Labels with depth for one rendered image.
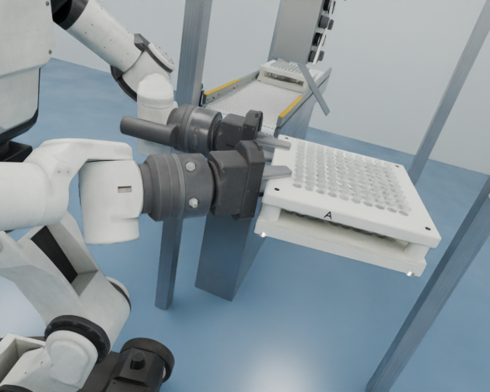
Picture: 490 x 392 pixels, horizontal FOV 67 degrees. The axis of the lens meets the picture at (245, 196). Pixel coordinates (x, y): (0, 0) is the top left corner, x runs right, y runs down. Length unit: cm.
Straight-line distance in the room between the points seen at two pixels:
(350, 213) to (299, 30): 75
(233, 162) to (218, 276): 133
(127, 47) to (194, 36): 32
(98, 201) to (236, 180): 18
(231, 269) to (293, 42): 102
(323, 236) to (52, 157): 35
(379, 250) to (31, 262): 61
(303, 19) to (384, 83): 338
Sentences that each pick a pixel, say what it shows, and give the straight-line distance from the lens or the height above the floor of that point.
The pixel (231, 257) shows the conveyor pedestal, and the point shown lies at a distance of 169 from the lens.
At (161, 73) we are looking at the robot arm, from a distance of 93.
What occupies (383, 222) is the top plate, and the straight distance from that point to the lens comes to 53.
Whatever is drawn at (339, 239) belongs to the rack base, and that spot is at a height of 104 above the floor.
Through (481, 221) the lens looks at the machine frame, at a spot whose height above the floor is 87.
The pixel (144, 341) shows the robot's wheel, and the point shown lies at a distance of 142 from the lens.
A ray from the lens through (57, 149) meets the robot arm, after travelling 42.
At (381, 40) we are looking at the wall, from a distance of 444.
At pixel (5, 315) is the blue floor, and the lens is 184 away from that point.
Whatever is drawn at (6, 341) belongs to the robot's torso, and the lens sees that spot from 130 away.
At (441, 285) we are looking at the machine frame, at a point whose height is 62.
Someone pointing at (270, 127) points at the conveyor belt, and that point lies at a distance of 125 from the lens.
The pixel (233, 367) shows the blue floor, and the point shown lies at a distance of 164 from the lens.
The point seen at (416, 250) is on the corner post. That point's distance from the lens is 57.
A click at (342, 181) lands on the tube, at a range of 59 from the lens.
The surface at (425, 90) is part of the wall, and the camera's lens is 457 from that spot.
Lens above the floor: 132
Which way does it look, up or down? 29 degrees down
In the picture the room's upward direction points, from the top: 13 degrees clockwise
